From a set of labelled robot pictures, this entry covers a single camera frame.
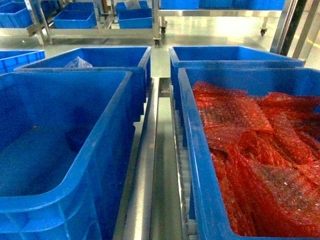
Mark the steel shelf rack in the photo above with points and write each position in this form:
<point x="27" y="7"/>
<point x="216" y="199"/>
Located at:
<point x="150" y="207"/>

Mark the blue bin with red bags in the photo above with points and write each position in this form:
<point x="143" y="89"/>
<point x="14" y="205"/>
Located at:
<point x="210" y="214"/>

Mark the blue bin rear right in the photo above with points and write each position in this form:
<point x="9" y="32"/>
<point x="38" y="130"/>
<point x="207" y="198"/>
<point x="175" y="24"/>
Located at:
<point x="222" y="57"/>

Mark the red bubble wrap bags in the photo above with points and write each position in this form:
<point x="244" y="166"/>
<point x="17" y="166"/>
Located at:
<point x="266" y="156"/>

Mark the blue bin rear left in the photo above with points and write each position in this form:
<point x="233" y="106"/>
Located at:
<point x="135" y="59"/>

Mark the empty blue bin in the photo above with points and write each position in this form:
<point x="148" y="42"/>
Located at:
<point x="65" y="145"/>

